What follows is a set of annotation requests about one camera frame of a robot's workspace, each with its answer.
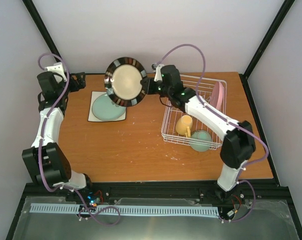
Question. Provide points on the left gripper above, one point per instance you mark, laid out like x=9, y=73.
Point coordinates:
x=81, y=82

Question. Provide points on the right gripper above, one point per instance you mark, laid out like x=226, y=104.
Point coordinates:
x=147, y=88

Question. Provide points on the black striped round plate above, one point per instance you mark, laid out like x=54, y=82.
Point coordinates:
x=122, y=81

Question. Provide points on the green flower plate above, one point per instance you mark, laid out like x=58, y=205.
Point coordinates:
x=104, y=109

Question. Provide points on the white square plate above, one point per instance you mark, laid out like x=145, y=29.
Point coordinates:
x=92, y=118

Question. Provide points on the yellow mug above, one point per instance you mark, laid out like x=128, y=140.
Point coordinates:
x=184, y=126

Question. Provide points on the pink plate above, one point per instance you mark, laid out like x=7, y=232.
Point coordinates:
x=217, y=95

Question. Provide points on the green ceramic bowl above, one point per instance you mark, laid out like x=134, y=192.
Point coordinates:
x=200, y=141

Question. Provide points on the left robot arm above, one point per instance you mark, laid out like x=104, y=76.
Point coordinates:
x=46, y=163

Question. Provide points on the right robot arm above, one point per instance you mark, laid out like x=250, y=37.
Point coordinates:
x=237, y=138

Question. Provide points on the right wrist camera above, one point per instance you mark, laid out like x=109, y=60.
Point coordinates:
x=157, y=70

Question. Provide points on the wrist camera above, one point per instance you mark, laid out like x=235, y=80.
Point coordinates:
x=157, y=70
x=57, y=68

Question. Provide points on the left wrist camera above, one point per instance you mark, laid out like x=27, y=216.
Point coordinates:
x=57, y=68

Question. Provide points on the left black frame post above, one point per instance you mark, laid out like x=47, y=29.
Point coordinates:
x=32, y=10

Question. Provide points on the black frame post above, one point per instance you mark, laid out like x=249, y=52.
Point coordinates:
x=277, y=21
x=32, y=10

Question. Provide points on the light blue cable duct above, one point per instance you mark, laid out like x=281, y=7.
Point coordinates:
x=127, y=210

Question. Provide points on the right black frame post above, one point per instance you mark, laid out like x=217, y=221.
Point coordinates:
x=277, y=21

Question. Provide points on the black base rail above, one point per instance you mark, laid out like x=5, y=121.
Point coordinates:
x=205, y=192

